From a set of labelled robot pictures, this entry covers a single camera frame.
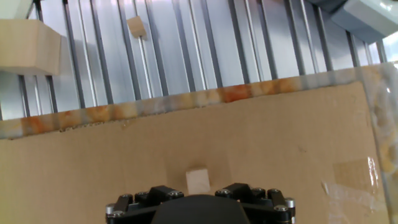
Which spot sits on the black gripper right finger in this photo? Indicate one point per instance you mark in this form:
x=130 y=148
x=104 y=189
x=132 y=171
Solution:
x=270 y=207

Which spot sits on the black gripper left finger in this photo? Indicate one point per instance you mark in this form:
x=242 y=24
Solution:
x=130 y=208

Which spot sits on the small wooden cube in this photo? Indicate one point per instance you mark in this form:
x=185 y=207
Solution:
x=198 y=180
x=136 y=27

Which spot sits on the large wooden block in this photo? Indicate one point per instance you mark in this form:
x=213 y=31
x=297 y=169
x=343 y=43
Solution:
x=28 y=46

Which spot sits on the brown cardboard sheet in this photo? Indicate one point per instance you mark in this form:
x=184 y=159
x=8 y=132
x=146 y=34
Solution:
x=124 y=155

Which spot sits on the light grey plastic box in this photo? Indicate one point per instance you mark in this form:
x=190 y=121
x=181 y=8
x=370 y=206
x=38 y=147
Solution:
x=363 y=18

